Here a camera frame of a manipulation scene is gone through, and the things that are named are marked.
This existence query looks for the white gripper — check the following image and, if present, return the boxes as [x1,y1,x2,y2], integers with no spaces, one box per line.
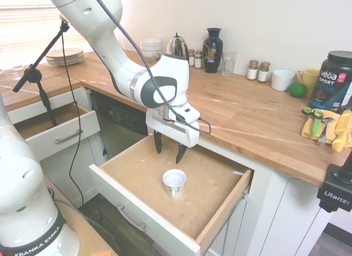
[145,107,201,165]

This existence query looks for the white patterned mug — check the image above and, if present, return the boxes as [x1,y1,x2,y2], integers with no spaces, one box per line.
[162,168,188,200]

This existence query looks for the brown robot base board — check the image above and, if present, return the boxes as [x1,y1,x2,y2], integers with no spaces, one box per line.
[41,173,119,256]

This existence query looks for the large open wooden drawer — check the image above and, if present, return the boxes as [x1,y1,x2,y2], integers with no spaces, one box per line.
[88,128,255,256]

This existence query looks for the small open white drawer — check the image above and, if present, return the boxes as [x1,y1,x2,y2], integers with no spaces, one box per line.
[12,101,101,162]

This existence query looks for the plain white mug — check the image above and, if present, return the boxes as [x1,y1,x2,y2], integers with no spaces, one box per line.
[271,69,296,92]

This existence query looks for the yellow mug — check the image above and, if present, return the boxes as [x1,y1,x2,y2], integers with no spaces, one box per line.
[296,68,321,98]

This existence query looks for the stainless black dishwasher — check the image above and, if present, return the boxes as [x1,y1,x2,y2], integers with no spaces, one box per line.
[90,90,149,160]

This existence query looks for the stainless steel electric kettle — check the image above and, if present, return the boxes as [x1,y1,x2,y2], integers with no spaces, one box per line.
[166,32,189,64]

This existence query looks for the stack of white bowls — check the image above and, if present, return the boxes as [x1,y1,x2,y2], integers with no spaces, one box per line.
[140,37,162,61]

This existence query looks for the clear ribbed drinking glass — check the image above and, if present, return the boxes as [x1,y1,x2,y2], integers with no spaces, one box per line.
[221,51,238,77]

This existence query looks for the dark blue floral vase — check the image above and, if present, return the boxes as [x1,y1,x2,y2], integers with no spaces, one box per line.
[202,28,222,74]

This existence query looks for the small spice jar copper lid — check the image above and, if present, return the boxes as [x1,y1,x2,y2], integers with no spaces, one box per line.
[246,59,260,81]
[257,61,271,84]

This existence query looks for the white base cabinet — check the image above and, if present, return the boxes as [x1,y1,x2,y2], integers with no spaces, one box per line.
[5,86,339,256]

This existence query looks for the stack of beige plates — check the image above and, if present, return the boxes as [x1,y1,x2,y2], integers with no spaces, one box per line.
[45,47,86,66]

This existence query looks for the yellow cloth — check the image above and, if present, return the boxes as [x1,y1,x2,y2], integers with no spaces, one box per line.
[301,109,352,151]

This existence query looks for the green lime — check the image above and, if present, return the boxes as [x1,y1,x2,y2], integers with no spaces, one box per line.
[288,81,307,98]

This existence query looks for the black boom stand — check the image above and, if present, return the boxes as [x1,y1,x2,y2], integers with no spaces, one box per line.
[12,19,71,127]

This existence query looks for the yellow knife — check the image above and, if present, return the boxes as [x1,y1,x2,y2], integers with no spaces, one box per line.
[331,109,352,154]

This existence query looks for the clear glassware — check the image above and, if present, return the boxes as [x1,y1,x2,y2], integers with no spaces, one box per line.
[0,46,24,74]

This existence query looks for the black Vega protein tub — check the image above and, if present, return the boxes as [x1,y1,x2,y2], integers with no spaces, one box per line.
[308,50,352,112]

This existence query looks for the window blinds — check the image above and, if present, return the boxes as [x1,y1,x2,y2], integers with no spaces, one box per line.
[0,0,96,55]

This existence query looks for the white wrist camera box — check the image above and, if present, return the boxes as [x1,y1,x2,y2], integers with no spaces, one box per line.
[172,101,201,124]

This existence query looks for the silver large drawer handle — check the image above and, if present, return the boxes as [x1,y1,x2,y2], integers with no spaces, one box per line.
[115,204,147,232]

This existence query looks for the grey braided cable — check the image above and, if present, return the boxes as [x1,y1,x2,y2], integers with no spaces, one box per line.
[89,0,212,135]

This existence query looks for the silver small drawer handle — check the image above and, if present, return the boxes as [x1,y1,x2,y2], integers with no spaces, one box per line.
[54,129,84,145]

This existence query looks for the thin black cable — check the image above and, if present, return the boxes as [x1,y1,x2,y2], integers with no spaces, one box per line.
[60,24,96,221]

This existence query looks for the green handled scissors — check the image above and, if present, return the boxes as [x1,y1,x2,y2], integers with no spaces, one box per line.
[301,106,324,139]

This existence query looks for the black camera stand with clamp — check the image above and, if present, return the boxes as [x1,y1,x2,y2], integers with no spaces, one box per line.
[316,147,352,213]

